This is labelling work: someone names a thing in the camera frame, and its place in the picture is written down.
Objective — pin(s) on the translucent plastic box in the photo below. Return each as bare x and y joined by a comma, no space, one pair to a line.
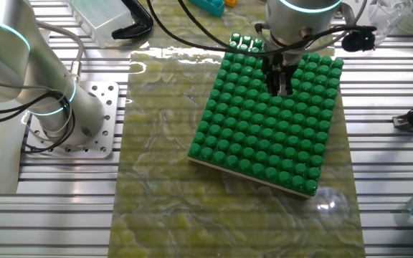
102,21

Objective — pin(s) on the yellow-orange four-stud brick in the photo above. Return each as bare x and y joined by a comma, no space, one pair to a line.
231,3

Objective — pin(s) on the black C-clamp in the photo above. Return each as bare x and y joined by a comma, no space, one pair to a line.
142,25

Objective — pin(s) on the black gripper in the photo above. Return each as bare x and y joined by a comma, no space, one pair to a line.
272,68

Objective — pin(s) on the green studded baseplate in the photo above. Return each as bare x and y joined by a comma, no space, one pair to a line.
249,143

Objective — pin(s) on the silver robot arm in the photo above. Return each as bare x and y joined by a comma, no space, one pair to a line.
9,43

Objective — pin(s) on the metal robot mounting plate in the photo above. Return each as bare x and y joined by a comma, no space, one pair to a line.
102,143

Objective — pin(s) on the teal four-stud brick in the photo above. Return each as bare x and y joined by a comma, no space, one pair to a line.
210,7

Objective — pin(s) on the green marble pattern mat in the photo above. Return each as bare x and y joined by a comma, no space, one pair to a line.
163,143

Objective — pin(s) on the clear glass cup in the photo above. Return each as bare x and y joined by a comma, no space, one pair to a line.
389,18

